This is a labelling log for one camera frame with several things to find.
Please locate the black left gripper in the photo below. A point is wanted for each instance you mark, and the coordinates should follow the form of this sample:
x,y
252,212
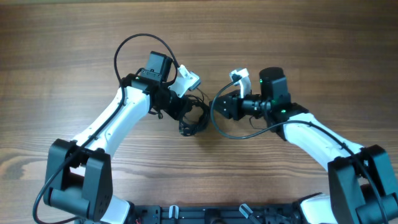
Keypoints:
x,y
182,105

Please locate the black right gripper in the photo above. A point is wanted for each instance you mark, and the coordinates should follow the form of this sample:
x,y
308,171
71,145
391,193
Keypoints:
x,y
234,103

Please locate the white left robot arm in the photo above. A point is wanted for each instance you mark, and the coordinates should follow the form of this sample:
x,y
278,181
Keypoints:
x,y
78,176

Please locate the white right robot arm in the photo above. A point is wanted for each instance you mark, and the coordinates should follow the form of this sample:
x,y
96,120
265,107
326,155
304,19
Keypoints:
x,y
362,182

